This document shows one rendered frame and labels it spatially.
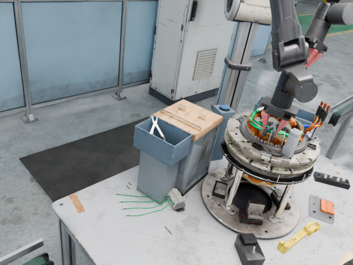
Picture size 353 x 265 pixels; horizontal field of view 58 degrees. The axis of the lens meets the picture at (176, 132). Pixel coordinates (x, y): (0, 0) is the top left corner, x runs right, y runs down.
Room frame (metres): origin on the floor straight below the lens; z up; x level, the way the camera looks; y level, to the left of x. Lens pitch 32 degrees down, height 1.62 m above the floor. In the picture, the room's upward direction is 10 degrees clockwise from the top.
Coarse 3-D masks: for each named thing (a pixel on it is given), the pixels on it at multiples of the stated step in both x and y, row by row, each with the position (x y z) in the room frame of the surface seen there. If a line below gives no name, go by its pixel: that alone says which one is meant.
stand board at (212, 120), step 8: (176, 104) 1.12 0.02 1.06; (184, 104) 1.13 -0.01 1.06; (192, 104) 1.14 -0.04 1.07; (160, 112) 1.03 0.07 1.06; (176, 112) 1.05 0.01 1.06; (184, 112) 1.07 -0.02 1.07; (192, 112) 1.08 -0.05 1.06; (200, 112) 1.09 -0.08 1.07; (208, 112) 1.10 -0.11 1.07; (168, 120) 0.98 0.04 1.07; (176, 120) 0.99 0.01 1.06; (192, 120) 1.01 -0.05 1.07; (200, 120) 1.02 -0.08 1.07; (208, 120) 1.03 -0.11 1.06; (216, 120) 1.04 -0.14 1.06; (184, 128) 0.95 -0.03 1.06; (192, 128) 0.95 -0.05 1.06; (208, 128) 0.98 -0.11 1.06; (200, 136) 0.94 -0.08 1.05
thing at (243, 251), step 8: (240, 240) 0.71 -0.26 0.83; (248, 240) 0.71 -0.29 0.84; (256, 240) 0.72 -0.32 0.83; (240, 248) 0.69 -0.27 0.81; (248, 248) 0.68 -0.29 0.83; (256, 248) 0.69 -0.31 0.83; (240, 256) 0.68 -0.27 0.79; (248, 256) 0.65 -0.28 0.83; (256, 256) 0.66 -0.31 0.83; (264, 256) 0.66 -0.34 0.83; (248, 264) 0.64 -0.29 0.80; (256, 264) 0.65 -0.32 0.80
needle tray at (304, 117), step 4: (260, 100) 1.34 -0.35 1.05; (256, 104) 1.25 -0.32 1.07; (256, 108) 1.25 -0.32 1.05; (300, 112) 1.28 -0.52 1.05; (304, 112) 1.27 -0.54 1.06; (308, 112) 1.27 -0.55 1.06; (296, 116) 1.28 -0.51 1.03; (300, 116) 1.28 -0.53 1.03; (304, 116) 1.27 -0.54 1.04; (308, 116) 1.26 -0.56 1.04; (312, 116) 1.26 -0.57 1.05; (300, 120) 1.18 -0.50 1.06; (304, 120) 1.17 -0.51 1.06; (308, 120) 1.26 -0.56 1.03; (312, 120) 1.26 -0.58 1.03; (304, 124) 1.17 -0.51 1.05; (308, 124) 1.17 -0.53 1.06; (304, 128) 1.17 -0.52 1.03
